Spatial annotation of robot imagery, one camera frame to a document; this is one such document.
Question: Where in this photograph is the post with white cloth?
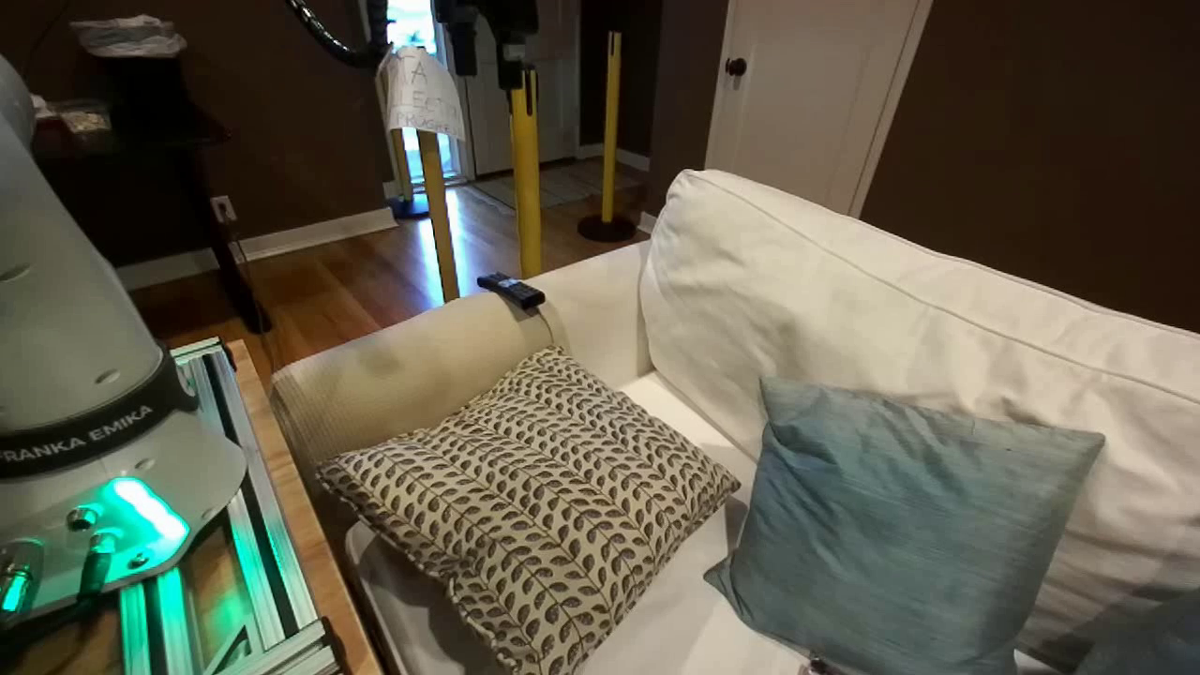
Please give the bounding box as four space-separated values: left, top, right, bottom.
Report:
380 45 464 300

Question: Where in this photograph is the white sofa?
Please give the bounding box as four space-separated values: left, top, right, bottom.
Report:
273 170 1200 675

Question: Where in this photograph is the far yellow stanchion post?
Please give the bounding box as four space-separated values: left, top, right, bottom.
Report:
578 30 634 242

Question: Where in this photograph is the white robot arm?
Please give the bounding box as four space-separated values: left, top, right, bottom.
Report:
0 58 247 626

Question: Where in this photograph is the dark wooden side table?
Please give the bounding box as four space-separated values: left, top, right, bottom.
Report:
34 55 272 332

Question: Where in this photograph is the black remote control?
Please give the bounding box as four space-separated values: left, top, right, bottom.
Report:
477 272 547 312

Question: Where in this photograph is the white door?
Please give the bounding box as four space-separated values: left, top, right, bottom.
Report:
705 0 933 215

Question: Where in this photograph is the yellow stanchion post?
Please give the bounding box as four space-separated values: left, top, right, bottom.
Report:
578 30 634 242
512 66 544 276

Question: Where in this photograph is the grey-blue pillow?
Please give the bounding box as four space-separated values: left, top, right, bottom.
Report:
708 381 1102 675

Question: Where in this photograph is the brown leaf-patterned pillow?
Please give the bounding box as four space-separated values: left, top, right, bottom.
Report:
319 347 739 675

